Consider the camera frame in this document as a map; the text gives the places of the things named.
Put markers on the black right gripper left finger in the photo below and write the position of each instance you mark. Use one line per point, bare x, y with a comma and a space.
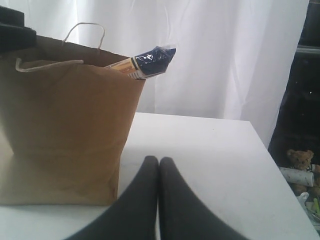
133, 215

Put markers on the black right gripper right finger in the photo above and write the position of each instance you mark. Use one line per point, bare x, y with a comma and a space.
182, 215

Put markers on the brown paper bag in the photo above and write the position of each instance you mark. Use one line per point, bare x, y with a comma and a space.
65, 116

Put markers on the spaghetti pasta package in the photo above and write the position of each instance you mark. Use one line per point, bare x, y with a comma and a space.
146, 65

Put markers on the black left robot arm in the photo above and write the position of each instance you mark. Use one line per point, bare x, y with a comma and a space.
14, 35

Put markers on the white paper roll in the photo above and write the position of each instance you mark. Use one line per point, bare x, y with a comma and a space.
299, 177

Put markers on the brown teddy bear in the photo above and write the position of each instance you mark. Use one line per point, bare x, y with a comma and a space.
315, 189
300, 160

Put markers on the white backdrop curtain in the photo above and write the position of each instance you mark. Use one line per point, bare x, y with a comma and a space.
232, 61

